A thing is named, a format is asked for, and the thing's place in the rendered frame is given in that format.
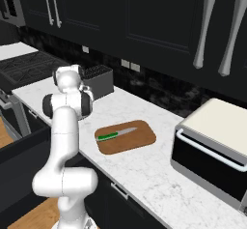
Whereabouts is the silver cupboard handle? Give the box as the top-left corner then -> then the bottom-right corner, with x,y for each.
217,0 -> 247,77
192,0 -> 217,70
49,0 -> 63,29
41,0 -> 54,27

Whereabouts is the steel oven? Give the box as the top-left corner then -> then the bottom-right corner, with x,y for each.
0,87 -> 32,141

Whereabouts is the grey range hood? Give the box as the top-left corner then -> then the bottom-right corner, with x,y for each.
0,0 -> 27,28

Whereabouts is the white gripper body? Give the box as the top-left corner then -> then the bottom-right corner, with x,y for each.
82,84 -> 96,102

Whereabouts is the grey black toaster oven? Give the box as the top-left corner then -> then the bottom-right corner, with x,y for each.
170,98 -> 247,214

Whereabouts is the green-handled knife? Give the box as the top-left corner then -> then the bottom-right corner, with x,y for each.
96,127 -> 139,142

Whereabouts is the white toaster oven handle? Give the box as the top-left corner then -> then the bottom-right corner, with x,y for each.
176,128 -> 246,173

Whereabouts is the black hob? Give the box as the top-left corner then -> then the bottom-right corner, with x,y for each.
0,50 -> 70,93

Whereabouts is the silver drawer handle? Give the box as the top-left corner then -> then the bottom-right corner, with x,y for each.
27,109 -> 39,119
110,181 -> 130,201

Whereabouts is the black cupboard door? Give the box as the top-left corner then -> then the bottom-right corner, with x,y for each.
124,0 -> 224,90
19,0 -> 54,28
219,0 -> 247,103
51,0 -> 128,57

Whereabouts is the black drawer front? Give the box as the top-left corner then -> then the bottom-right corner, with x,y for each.
82,160 -> 169,229

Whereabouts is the dark grey knife block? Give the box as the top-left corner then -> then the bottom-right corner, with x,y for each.
79,64 -> 115,101

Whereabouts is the brown wooden cutting board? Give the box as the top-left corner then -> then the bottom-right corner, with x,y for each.
94,119 -> 157,156

